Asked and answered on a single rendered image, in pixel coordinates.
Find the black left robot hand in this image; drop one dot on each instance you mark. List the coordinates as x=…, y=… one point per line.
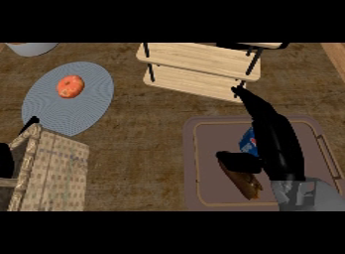
x=1, y=162

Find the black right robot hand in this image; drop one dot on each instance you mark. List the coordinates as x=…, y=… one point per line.
x=277, y=149

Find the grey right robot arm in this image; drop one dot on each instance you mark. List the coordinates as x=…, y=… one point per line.
x=307, y=198

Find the blue can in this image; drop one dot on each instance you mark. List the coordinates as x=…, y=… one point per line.
x=248, y=143

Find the brown rectangular tray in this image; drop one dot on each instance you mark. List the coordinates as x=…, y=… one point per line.
x=214, y=139

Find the wicker basket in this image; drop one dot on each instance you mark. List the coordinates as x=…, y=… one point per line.
x=53, y=172

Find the brown oblong bread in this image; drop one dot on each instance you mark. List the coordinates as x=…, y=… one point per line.
x=246, y=183

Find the grey-blue round placemat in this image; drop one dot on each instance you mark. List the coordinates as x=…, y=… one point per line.
x=78, y=112

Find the orange fruit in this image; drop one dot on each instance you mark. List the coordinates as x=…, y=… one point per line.
x=71, y=86

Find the pale white bowl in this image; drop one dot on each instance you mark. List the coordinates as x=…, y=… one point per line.
x=29, y=49

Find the wooden tiered shelf black frame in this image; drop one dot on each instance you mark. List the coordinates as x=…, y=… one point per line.
x=195, y=59

